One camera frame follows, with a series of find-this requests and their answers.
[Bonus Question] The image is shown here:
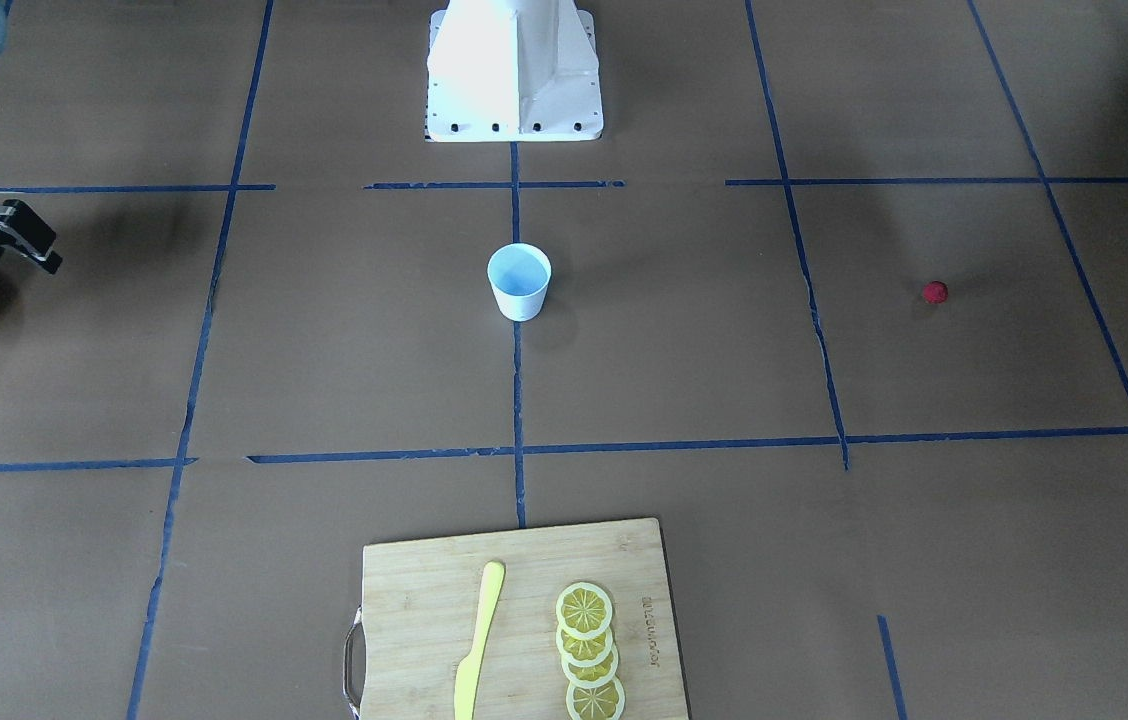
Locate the red strawberry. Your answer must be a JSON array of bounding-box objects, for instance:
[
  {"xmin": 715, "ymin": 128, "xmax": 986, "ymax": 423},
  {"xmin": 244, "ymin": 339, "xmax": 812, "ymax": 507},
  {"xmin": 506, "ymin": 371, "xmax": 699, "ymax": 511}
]
[{"xmin": 922, "ymin": 281, "xmax": 949, "ymax": 305}]

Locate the wooden cutting board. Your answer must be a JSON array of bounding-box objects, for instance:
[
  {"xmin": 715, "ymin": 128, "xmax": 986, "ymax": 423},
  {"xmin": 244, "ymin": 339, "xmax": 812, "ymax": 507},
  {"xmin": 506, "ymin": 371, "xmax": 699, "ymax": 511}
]
[{"xmin": 343, "ymin": 518, "xmax": 689, "ymax": 719}]

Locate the light blue cup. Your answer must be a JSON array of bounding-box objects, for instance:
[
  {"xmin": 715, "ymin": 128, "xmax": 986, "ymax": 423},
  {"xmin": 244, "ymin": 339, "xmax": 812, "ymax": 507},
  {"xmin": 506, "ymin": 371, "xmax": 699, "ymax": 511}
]
[{"xmin": 486, "ymin": 242, "xmax": 552, "ymax": 322}]

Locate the white camera mast with base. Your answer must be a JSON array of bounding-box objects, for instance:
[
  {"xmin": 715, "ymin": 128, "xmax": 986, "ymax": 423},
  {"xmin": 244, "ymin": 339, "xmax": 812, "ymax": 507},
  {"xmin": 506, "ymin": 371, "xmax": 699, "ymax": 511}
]
[{"xmin": 424, "ymin": 1, "xmax": 605, "ymax": 143}]

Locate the lemon slices row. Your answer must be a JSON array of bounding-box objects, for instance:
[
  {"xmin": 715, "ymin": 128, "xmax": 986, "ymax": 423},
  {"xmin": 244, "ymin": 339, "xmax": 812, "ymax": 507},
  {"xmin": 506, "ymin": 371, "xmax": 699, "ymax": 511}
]
[{"xmin": 555, "ymin": 582, "xmax": 625, "ymax": 719}]

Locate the yellow plastic knife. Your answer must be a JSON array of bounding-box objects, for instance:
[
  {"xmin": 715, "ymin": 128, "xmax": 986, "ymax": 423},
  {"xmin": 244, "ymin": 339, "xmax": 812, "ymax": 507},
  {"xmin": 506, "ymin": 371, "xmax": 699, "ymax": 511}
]
[{"xmin": 453, "ymin": 561, "xmax": 506, "ymax": 719}]

